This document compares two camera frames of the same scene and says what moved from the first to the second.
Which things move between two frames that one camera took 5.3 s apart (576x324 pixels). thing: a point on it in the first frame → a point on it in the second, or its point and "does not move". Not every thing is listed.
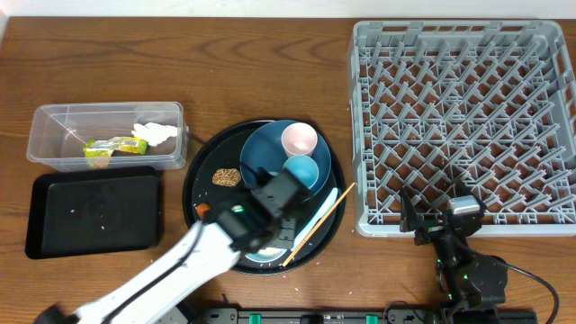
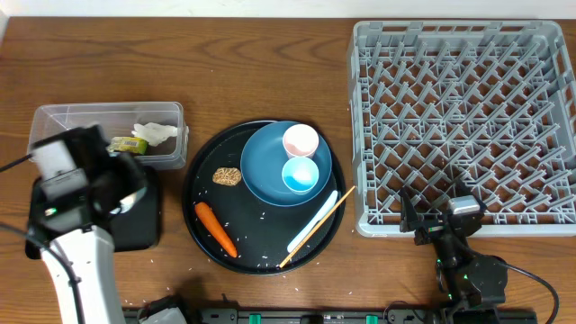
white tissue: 155,133 does not move
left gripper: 290,243 → 133,169
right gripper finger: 409,217 does not move
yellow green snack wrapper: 105,148 does not move
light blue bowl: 267,254 → 129,202
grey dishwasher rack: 490,103 does not move
